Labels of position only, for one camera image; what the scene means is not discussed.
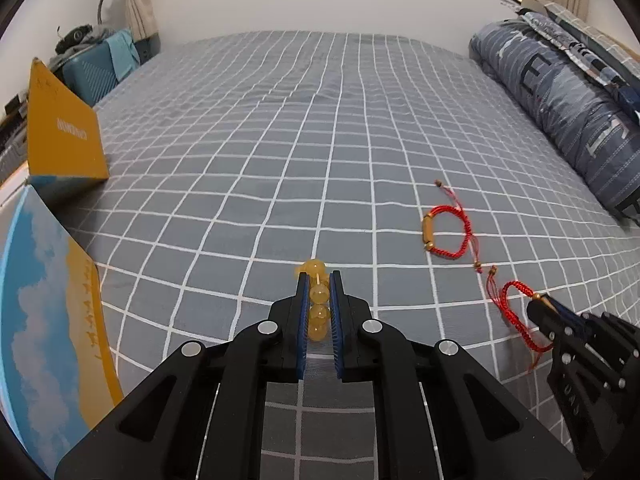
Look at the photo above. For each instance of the blue folded duvet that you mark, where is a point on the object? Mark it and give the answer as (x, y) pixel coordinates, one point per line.
(582, 120)

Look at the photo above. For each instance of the patterned pillow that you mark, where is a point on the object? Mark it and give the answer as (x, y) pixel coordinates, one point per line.
(613, 76)

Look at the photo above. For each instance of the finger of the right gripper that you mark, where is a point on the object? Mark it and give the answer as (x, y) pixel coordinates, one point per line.
(608, 345)
(564, 328)

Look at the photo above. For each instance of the red braided bracelet gold charm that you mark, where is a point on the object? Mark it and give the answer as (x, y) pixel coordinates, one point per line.
(499, 296)

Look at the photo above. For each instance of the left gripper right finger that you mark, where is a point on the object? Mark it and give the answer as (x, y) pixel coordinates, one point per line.
(438, 413)

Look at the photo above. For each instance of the grey checked bed sheet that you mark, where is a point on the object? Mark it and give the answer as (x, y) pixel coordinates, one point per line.
(234, 159)

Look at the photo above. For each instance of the grey checked pillow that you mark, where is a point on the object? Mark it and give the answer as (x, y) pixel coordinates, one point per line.
(607, 49)

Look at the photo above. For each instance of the red cord bracelet gold tube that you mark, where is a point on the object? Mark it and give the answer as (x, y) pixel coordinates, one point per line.
(447, 231)

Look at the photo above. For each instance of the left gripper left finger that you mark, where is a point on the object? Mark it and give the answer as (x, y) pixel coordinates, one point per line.
(200, 414)

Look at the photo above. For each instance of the yellow box lid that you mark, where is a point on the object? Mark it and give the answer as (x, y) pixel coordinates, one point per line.
(65, 155)

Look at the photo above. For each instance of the beige curtain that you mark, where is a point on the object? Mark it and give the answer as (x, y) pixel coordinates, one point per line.
(140, 18)

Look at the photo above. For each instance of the teal suitcase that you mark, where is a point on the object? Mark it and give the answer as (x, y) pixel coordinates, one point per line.
(94, 72)

